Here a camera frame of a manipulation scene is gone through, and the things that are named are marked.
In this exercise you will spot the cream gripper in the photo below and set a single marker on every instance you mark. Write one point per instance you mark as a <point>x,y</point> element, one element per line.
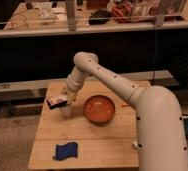
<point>71,96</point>

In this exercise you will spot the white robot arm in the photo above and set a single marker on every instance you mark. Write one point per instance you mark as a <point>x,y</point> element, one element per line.
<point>160,129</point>

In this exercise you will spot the orange bowl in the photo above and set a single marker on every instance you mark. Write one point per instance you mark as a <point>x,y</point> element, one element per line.
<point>99,109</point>

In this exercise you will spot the blue cloth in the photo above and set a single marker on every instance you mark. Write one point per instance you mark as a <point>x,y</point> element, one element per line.
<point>65,151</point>

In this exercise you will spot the wooden table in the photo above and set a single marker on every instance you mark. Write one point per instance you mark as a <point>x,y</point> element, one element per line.
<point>108,146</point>

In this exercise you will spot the black object on bench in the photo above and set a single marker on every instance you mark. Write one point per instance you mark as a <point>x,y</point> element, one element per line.
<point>99,17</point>

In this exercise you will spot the red clutter on bench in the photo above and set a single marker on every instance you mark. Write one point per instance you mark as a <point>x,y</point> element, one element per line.
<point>121,12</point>

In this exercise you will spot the grey metal post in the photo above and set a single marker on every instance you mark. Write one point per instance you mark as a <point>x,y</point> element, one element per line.
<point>70,10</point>

